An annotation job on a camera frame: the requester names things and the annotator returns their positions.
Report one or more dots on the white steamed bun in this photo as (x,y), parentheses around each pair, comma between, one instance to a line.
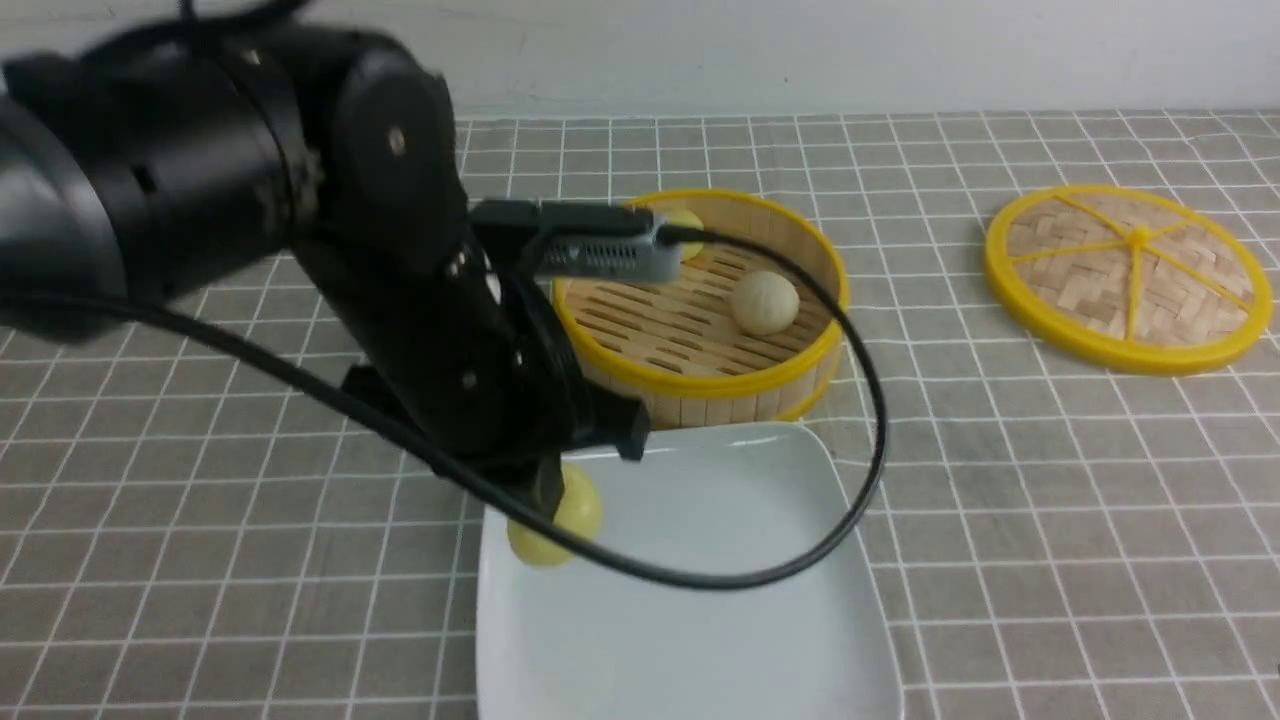
(763,303)

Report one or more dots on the white square plate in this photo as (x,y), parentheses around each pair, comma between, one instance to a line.
(580,642)

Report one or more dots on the yellow steamed bun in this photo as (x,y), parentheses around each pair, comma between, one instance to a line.
(681,230)
(579,512)

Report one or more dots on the woven bamboo steamer lid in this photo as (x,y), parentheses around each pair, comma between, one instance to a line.
(1127,279)

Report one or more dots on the bamboo steamer basket yellow rim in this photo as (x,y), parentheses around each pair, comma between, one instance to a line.
(676,346)

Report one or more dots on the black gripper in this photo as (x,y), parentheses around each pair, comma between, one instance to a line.
(470,356)

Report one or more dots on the grey checkered tablecloth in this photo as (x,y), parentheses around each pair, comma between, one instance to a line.
(183,539)

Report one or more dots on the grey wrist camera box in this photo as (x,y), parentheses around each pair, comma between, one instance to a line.
(600,245)

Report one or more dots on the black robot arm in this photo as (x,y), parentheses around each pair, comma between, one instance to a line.
(148,171)

